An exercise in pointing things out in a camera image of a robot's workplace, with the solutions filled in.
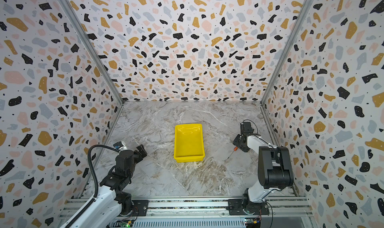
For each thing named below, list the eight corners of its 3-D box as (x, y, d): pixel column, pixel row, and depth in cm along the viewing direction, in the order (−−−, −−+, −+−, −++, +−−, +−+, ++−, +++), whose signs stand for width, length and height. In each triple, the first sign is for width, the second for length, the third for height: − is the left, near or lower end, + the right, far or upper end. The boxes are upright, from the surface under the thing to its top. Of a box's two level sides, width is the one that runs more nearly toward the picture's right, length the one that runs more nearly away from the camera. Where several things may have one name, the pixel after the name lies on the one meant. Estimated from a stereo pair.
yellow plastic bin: (172, 162, 92) (170, 157, 86) (176, 128, 108) (175, 122, 103) (204, 162, 92) (204, 157, 86) (204, 128, 108) (204, 122, 103)
